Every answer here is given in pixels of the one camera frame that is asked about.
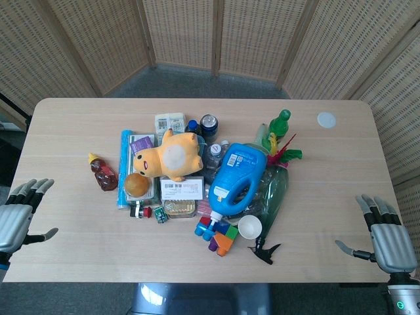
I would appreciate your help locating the blue wrap roll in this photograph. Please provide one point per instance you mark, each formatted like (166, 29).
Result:
(124, 164)

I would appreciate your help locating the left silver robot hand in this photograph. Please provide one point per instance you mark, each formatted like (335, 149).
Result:
(13, 223)

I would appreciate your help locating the red straw pack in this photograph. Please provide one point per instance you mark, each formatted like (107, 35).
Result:
(204, 206)

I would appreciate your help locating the orange toy block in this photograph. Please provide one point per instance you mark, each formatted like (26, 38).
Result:
(224, 244)

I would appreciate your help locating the colourful feather shuttlecock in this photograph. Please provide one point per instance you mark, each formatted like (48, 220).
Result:
(282, 155)

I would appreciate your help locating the white tissue pack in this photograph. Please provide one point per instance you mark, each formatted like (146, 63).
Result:
(162, 123)
(178, 122)

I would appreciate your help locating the yellow plush toy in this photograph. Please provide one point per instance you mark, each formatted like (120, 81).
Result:
(170, 157)

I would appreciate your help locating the green soda bottle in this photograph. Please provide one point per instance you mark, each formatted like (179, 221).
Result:
(279, 126)

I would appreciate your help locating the round brown bread bun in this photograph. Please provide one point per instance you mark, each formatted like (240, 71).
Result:
(136, 185)

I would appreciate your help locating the purple toy block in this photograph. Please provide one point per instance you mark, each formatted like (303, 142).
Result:
(213, 244)

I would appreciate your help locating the blue detergent jug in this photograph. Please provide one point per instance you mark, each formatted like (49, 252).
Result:
(236, 170)

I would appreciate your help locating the flat green white box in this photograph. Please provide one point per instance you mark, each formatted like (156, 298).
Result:
(153, 192)

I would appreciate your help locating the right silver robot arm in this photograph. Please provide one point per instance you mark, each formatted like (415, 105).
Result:
(403, 295)

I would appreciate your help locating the white paper cup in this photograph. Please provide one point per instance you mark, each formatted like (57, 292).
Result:
(250, 226)

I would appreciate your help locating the blue toy block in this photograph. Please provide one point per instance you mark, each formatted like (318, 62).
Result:
(205, 231)

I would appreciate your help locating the golden flat tin can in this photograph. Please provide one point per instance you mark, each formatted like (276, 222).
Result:
(180, 207)

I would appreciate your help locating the purple card packet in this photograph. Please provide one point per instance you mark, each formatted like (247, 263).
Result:
(141, 144)

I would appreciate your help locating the pale green tube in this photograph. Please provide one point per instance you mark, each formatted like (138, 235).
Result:
(261, 134)

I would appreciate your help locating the white box with barcode label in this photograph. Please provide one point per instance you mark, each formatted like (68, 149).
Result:
(183, 191)

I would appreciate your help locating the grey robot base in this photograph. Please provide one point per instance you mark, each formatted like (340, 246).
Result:
(203, 298)

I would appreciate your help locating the dark bottle with blue cap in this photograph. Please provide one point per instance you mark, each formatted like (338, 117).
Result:
(193, 126)

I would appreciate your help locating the dark blue drink can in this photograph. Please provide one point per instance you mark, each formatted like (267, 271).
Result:
(209, 126)

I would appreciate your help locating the red emergency push button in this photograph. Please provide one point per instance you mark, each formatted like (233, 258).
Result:
(141, 211)

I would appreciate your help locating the woven folding screen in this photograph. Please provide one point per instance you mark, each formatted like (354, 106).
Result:
(180, 33)

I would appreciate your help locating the white round table cap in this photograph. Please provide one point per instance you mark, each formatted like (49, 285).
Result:
(327, 119)

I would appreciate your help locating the clear water bottle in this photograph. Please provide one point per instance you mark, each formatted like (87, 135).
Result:
(225, 144)
(214, 155)

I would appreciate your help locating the red toy block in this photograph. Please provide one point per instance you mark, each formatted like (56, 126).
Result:
(205, 220)

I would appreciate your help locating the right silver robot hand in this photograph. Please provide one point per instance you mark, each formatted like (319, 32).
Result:
(392, 246)

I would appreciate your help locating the brown syrup bottle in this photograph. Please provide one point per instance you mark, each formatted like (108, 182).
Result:
(105, 175)

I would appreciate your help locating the black spring clamp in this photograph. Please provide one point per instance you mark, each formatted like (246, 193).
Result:
(264, 252)

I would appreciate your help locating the green toy block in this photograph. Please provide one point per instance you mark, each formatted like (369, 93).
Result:
(231, 232)

